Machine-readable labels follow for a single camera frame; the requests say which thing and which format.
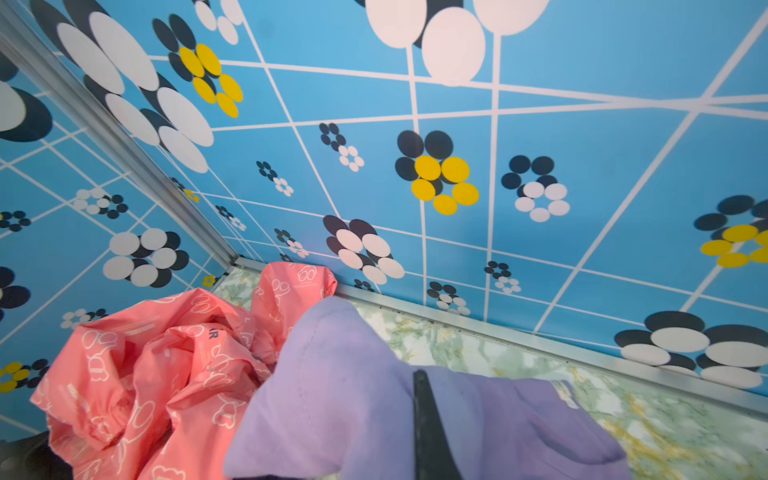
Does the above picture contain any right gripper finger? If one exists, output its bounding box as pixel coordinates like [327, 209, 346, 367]
[413, 370, 462, 480]

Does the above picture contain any purple cloth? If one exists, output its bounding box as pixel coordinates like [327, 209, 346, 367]
[223, 297, 630, 479]

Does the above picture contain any pink patterned cloth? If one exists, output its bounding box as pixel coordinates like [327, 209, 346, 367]
[31, 262, 337, 479]

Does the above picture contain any black cloth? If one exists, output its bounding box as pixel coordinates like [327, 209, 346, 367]
[0, 432, 73, 480]

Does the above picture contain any left corner aluminium post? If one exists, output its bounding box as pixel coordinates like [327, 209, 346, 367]
[1, 1, 239, 267]

